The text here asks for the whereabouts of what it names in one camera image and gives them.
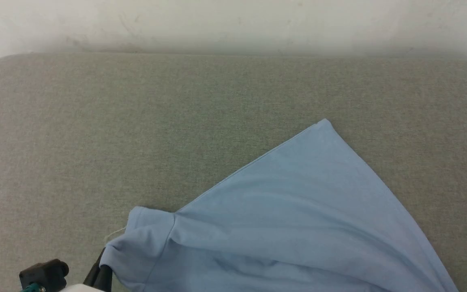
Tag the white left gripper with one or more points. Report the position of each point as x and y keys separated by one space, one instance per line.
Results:
x=83 y=288

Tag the light blue polo shirt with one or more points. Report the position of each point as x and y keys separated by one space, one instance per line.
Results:
x=298 y=227

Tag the grey-green fabric sofa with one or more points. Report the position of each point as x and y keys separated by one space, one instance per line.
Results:
x=176 y=134

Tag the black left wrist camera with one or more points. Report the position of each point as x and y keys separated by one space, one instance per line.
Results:
x=43 y=273

